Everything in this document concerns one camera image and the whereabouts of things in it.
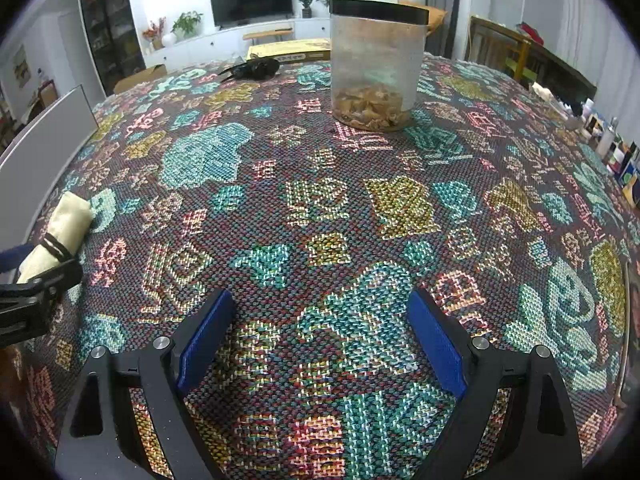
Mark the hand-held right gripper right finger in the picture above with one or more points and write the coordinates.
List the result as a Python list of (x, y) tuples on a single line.
[(435, 345)]

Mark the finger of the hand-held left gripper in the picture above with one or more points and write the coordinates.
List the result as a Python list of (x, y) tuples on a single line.
[(35, 300), (14, 258)]

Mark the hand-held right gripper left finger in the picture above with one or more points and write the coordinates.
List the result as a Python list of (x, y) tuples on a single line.
[(207, 340)]

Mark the cream cloth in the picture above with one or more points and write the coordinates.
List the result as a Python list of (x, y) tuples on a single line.
[(65, 220)]

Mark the white storage box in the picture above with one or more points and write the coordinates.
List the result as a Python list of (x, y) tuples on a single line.
[(45, 135)]

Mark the patterned woven blanket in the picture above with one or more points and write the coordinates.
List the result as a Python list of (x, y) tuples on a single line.
[(320, 240)]

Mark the wooden dining chair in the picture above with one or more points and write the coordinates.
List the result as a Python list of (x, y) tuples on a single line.
[(46, 94)]

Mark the thin wooden stick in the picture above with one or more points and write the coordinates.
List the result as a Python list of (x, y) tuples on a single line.
[(625, 330)]

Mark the cardboard box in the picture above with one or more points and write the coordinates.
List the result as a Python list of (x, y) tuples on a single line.
[(140, 77)]

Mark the black display cabinet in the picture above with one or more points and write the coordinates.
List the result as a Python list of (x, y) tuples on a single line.
[(110, 25)]

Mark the row of small bottles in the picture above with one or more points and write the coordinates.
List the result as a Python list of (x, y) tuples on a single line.
[(612, 150)]

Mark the red flowers in vase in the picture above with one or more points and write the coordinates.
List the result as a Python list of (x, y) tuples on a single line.
[(155, 35)]

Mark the white round vase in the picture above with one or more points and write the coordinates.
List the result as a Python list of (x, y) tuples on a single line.
[(169, 40)]

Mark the small pale figurine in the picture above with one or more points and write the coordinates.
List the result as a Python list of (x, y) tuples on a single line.
[(544, 92)]

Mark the white TV cabinet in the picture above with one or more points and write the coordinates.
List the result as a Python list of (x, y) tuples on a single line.
[(200, 47)]

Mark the clear jar with black lid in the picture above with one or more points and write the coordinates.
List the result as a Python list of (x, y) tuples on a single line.
[(375, 60)]

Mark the bushy potted plant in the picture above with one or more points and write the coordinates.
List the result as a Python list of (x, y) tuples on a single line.
[(187, 24)]

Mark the dark wooden bench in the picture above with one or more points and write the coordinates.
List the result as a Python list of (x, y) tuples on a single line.
[(560, 72)]

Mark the yellow flat box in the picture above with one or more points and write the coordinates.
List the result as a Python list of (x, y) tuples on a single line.
[(290, 49)]

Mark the red item on bench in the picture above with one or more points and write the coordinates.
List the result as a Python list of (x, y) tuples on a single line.
[(531, 34)]

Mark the black television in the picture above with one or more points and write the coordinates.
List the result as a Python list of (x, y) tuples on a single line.
[(250, 2)]

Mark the small potted plant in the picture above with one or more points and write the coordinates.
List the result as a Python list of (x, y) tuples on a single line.
[(306, 7)]

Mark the white sheer curtain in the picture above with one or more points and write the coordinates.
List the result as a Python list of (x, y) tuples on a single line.
[(590, 25)]

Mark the framed wall picture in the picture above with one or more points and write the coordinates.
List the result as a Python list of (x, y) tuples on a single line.
[(21, 66)]

